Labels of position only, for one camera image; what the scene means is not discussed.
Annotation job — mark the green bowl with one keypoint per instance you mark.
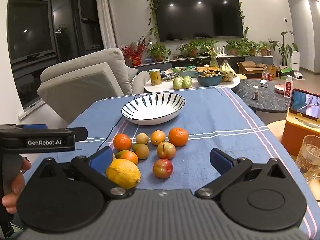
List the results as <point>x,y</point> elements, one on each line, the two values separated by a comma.
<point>177,69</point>

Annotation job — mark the white round table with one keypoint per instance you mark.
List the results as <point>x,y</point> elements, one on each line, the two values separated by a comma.
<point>160,88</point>

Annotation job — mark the small green mango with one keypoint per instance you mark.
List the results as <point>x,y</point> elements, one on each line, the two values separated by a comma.
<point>142,151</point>

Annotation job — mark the round brownish green fruit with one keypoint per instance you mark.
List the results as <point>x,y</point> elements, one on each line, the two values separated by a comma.
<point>142,138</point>

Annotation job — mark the blue striped tablecloth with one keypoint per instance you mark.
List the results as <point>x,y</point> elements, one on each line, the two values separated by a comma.
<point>212,120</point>

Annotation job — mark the green box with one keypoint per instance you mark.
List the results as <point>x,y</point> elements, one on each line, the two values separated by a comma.
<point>286,72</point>

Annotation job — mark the white robot vacuum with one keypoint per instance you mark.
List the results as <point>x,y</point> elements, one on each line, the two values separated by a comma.
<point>298,74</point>

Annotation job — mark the dark window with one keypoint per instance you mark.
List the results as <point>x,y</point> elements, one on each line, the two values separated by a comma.
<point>32,42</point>

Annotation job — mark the wall television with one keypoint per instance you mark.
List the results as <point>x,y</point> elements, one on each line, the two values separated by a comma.
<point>197,16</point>

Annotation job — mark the glass vase with green plant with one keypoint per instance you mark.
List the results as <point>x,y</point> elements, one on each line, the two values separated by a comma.
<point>214,60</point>

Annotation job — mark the dark snack packets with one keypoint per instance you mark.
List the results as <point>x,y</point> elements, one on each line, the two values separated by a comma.
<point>170,75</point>

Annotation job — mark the orange-yellow plum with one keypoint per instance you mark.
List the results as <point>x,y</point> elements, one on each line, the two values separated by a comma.
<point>158,137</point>

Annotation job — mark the small brown bottle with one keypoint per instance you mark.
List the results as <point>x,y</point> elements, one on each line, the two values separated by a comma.
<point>255,95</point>

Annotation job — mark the trailing green vine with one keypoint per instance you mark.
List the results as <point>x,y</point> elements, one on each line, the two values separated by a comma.
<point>153,10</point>

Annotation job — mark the red-green apple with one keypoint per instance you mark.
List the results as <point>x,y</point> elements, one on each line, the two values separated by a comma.
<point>166,151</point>

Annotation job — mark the open cardboard box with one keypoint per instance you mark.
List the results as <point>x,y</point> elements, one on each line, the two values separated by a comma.
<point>250,70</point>

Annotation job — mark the orange snack bag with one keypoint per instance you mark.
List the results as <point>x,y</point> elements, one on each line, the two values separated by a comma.
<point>270,72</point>

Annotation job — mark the yellow can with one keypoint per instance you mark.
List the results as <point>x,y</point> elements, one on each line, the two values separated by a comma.
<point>155,77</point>

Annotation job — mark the white leaf-striped plate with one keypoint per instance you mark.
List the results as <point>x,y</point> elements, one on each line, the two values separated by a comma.
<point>150,116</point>

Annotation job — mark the phone in red case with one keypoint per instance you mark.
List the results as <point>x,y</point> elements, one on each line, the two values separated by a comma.
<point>306,103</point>

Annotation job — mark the dark marble round table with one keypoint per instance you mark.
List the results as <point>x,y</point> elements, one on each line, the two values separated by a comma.
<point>265,98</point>

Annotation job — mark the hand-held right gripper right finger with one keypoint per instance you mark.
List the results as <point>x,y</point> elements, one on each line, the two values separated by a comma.
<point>220,160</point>

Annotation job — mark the banana bunch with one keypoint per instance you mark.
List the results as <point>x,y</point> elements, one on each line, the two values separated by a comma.
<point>227,71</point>

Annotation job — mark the red berry bouquet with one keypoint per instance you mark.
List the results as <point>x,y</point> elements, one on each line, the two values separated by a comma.
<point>133,52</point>

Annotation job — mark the small greenish orange tangerine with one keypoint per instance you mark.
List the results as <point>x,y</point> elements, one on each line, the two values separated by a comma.
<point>130,158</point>

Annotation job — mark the tall leafy floor plant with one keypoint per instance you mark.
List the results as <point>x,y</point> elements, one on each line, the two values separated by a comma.
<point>285,47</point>

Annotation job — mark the pink dish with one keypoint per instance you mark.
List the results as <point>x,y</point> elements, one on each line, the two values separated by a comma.
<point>279,88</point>

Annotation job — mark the glass mug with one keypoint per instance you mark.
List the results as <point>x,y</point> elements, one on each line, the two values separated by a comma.
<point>308,155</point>

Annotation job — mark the yellow basket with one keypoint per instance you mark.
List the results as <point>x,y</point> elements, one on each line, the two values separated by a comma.
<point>208,68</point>

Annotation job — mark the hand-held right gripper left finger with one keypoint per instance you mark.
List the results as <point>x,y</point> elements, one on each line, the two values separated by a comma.
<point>101,158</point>

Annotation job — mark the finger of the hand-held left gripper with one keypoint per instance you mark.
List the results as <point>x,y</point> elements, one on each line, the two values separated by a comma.
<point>35,127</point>
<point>80,134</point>

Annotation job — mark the wrapped tray of green apples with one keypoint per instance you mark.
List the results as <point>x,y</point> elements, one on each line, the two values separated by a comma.
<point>182,82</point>

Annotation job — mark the person's left hand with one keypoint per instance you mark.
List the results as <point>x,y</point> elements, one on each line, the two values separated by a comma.
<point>17,185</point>

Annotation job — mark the potted green plant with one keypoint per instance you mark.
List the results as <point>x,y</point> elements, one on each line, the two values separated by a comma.
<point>196,47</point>
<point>158,51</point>
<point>264,48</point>
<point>233,46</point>
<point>251,48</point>
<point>185,48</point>

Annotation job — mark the dark blue bowl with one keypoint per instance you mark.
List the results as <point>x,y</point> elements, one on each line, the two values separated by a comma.
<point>208,80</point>

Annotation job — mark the teal bowl with snacks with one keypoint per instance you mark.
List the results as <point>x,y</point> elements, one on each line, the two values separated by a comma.
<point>187,73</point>

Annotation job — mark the wooden stool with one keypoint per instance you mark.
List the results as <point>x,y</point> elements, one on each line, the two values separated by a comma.
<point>275,130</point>

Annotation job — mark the white tissue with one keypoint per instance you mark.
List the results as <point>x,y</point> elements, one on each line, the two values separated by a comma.
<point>264,81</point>

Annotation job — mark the beige armchair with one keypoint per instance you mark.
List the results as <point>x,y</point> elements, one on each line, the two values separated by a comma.
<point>75,87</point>

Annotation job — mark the white air purifier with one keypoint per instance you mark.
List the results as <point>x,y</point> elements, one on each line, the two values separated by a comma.
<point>295,60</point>

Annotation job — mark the white curtain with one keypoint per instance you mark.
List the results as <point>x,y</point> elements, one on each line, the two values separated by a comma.
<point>105,15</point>

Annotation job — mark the white bottle with red label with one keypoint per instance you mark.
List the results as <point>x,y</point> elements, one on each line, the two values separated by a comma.
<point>288,86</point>

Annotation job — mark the dark television cabinet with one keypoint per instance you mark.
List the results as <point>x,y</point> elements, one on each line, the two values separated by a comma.
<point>175,62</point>

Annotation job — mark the pile of longans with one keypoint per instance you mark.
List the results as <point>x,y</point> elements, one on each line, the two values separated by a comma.
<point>208,73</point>

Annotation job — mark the yellow lemon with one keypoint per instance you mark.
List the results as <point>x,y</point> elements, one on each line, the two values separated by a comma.
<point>122,173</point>

